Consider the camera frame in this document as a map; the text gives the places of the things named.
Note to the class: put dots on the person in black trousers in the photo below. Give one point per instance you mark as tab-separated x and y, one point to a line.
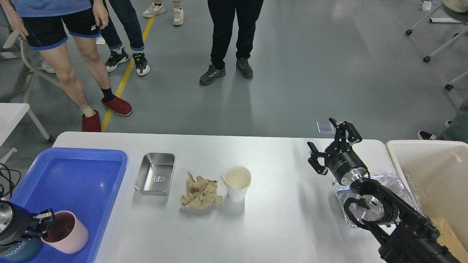
223	13

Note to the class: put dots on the white side table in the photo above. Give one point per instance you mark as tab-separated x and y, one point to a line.
23	136

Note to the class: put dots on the brown paper in bin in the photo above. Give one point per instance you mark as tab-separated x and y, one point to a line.
450	240

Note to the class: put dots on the person in blue shirt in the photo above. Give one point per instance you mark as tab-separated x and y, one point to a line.
46	25

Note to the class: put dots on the clear floor plate left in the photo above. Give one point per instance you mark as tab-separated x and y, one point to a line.
325	127

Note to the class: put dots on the blue HOME mug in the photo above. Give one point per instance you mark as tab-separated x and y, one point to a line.
21	251

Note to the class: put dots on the person in grey jeans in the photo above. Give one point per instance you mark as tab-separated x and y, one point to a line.
455	130

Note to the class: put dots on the blue plastic tray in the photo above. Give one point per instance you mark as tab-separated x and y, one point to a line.
83	181

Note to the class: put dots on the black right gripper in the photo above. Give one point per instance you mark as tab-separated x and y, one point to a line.
339	157

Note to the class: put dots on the beige plastic bin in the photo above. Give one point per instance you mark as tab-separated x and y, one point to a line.
438	171

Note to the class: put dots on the pink mug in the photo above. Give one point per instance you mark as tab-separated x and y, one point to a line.
68	234

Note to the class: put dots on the crumpled brown paper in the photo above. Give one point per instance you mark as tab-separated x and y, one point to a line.
201	194

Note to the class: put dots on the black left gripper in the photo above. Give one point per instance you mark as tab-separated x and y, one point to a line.
18	224

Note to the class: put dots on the stainless steel rectangular container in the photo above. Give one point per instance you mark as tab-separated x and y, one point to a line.
155	174

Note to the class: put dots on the white paper cup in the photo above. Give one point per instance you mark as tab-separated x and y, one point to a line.
237	180

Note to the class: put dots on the aluminium foil tray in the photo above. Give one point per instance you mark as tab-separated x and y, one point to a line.
390	180

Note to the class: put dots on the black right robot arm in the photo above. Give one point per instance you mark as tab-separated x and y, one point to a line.
404	234

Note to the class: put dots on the person in beige trousers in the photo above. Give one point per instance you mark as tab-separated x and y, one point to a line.
156	7

